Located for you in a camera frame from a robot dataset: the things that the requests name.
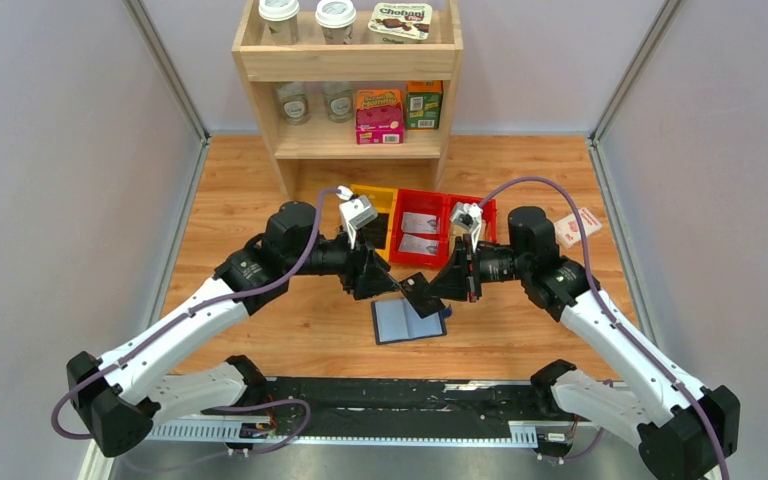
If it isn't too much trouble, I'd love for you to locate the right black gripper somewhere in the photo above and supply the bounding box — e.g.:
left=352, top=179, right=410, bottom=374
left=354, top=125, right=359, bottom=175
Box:
left=422, top=234, right=529, bottom=304

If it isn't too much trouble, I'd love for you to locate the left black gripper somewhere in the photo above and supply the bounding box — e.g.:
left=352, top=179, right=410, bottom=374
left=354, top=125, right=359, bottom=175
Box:
left=286, top=222, right=401, bottom=300

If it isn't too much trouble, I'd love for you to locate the dark grey VIP card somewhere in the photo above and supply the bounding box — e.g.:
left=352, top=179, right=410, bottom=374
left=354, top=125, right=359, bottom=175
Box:
left=399, top=272, right=447, bottom=318

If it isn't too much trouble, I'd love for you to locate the blue leather card holder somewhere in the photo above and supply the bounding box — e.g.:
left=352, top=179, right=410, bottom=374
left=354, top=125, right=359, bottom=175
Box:
left=371, top=299, right=452, bottom=345

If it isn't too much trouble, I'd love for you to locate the yellow plastic bin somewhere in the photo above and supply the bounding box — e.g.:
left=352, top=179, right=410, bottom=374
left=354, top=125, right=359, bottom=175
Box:
left=350, top=184, right=398, bottom=261

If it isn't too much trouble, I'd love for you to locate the red double plastic bin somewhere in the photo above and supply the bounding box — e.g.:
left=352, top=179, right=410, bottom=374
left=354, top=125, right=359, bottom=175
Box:
left=389, top=189, right=481, bottom=268

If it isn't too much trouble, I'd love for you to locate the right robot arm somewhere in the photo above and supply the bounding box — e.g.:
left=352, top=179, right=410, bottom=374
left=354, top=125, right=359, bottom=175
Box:
left=429, top=202, right=740, bottom=479

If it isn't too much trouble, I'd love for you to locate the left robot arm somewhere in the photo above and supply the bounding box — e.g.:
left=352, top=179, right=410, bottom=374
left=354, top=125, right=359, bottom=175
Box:
left=67, top=195, right=399, bottom=458

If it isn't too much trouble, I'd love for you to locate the black credit card stack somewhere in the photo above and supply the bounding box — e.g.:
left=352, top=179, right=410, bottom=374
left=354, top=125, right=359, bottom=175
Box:
left=360, top=213, right=389, bottom=250

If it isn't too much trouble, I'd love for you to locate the lower silver credit card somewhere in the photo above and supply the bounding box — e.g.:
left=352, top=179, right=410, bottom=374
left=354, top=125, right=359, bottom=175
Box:
left=398, top=233, right=439, bottom=256

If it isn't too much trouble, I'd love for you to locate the silver credit card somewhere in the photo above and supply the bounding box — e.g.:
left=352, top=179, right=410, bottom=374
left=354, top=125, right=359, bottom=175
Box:
left=401, top=212, right=438, bottom=235
left=398, top=233, right=439, bottom=256

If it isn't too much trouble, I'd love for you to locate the upper silver credit card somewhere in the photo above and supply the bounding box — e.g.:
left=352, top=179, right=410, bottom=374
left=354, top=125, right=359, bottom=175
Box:
left=401, top=212, right=438, bottom=235

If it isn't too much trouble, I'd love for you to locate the pink white small box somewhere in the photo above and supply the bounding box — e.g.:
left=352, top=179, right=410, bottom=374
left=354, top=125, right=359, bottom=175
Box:
left=554, top=207, right=603, bottom=248

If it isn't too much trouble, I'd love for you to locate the orange pink Scrub Mommy box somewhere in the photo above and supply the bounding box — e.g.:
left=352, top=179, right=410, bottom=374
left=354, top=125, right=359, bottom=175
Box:
left=355, top=89, right=405, bottom=145

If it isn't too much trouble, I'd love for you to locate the right glass jar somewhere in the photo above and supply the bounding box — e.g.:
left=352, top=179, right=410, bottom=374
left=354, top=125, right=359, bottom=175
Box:
left=322, top=81, right=353, bottom=123

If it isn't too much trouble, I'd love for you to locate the glass jar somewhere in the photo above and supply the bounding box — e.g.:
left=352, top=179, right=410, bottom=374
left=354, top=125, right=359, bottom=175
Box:
left=322, top=81, right=353, bottom=123
left=275, top=81, right=310, bottom=125

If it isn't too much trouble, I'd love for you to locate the green orange carton box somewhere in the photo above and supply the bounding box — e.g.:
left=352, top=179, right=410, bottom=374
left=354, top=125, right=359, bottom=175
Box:
left=405, top=80, right=444, bottom=130

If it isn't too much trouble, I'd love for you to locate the left glass jar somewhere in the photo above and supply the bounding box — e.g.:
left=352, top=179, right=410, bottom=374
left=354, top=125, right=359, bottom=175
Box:
left=275, top=81, right=310, bottom=125

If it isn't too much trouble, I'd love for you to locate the wooden two-tier shelf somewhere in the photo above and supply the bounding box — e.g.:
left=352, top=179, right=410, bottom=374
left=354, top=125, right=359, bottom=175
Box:
left=231, top=1, right=464, bottom=198

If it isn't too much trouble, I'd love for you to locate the Chobani yogurt cup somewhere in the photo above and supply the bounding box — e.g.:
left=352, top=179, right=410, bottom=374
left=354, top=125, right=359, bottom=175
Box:
left=367, top=2, right=434, bottom=44

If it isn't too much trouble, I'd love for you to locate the right white-lidded paper cup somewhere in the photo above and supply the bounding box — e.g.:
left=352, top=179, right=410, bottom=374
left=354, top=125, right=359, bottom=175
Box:
left=315, top=0, right=357, bottom=45

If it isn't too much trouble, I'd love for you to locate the white-lidded paper cup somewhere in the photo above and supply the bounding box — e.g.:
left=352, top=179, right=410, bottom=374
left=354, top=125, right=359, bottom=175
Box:
left=315, top=0, right=357, bottom=45
left=258, top=0, right=300, bottom=45

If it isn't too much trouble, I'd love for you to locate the left white-lidded paper cup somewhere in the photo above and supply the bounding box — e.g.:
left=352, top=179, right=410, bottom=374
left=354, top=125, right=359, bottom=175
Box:
left=258, top=0, right=300, bottom=45

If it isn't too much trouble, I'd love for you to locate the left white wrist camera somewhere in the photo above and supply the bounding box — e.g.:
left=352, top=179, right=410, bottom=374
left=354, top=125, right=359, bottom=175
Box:
left=337, top=189, right=378, bottom=249

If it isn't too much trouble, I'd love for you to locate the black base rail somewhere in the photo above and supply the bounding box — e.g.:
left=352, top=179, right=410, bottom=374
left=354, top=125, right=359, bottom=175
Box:
left=198, top=376, right=597, bottom=442

